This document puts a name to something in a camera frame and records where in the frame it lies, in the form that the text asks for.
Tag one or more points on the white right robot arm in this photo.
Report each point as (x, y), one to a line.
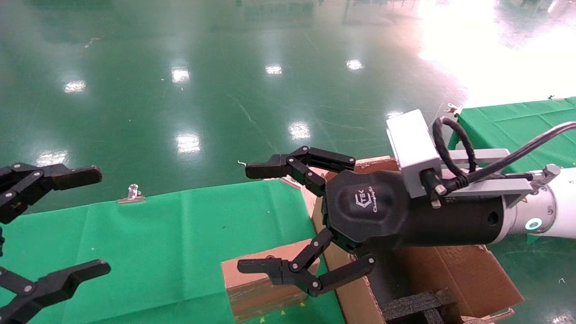
(562, 202)

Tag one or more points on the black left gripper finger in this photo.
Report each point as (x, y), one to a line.
(54, 177)
(54, 285)

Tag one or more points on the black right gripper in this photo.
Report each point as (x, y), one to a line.
(373, 211)

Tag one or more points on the silver camera mounting bracket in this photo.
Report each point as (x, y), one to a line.
(486, 186)

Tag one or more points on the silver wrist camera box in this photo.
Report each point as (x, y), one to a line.
(411, 144)

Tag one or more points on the green table cloth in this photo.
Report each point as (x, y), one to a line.
(157, 243)

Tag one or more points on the large open cardboard carton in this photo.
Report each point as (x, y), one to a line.
(468, 274)

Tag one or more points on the small brown cardboard box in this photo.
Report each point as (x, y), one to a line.
(256, 297)

